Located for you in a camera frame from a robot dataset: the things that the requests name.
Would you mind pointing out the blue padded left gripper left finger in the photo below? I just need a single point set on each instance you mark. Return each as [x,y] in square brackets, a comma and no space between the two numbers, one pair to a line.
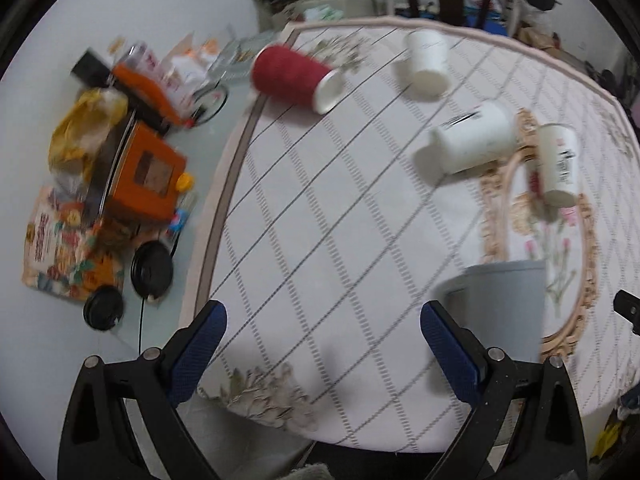
[97,439]

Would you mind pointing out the orange snack packet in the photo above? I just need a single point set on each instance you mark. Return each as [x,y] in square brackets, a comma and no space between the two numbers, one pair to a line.
[189,63]

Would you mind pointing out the white paper cup red logo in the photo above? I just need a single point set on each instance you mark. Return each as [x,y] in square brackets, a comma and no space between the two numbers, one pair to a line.
[558,164]

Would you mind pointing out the black round lid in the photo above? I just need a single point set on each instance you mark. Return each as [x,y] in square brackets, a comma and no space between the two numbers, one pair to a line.
[151,270]

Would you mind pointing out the orange cardboard box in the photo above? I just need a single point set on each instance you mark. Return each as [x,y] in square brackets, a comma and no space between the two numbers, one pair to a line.
[143,185]

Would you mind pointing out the white paper cup lying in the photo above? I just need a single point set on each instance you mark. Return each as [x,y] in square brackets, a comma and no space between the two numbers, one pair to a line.
[474,138]

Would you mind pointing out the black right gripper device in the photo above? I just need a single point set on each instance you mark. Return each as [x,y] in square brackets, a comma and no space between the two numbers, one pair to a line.
[627,306]

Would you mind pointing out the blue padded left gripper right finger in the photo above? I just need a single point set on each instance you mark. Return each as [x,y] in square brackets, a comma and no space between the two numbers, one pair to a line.
[524,421]

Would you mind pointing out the black round cap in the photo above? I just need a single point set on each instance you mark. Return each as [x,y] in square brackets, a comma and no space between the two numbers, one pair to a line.
[104,308]

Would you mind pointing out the black thermos bottle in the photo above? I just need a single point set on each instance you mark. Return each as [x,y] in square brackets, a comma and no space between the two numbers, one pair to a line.
[92,72]

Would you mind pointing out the floral patterned table mat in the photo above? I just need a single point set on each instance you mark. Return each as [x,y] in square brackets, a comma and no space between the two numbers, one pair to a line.
[324,235]

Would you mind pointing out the grey tea box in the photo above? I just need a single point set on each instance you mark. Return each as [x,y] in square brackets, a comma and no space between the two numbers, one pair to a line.
[275,14]

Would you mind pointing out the grey plastic cup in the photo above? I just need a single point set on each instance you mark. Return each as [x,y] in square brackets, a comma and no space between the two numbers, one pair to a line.
[502,304]

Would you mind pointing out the glass ashtray tray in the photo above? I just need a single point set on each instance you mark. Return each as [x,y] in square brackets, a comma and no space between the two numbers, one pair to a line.
[237,57]

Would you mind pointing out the white paper cup small print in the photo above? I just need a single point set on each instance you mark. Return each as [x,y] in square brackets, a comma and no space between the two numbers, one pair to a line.
[428,62]

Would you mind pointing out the red ribbed paper cup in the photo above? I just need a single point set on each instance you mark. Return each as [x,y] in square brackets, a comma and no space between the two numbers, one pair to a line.
[294,78]

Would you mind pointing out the purple drink bottle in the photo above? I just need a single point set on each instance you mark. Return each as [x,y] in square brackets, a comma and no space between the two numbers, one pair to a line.
[142,60]

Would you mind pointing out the colourful snack bag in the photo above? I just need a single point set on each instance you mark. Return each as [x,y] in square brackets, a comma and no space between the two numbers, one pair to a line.
[61,255]

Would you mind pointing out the yellow plastic bag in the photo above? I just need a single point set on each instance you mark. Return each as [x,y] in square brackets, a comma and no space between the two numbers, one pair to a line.
[76,140]

